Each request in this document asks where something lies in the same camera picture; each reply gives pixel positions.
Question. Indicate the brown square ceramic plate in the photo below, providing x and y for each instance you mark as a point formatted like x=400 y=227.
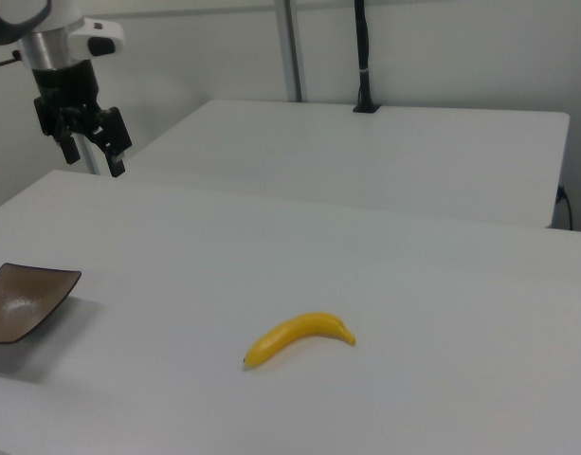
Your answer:
x=24 y=303

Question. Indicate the white metal post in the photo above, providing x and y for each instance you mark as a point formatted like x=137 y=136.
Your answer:
x=92 y=161

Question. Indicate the black camera stand pole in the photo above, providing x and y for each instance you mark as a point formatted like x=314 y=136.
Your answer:
x=364 y=71

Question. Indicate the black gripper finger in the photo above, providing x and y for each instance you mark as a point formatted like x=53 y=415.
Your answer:
x=115 y=137
x=68 y=147

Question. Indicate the aluminium profile post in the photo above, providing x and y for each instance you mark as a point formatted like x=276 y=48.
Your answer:
x=290 y=47

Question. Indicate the yellow banana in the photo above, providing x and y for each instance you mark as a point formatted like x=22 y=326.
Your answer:
x=290 y=332

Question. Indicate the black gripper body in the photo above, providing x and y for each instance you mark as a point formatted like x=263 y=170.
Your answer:
x=67 y=87

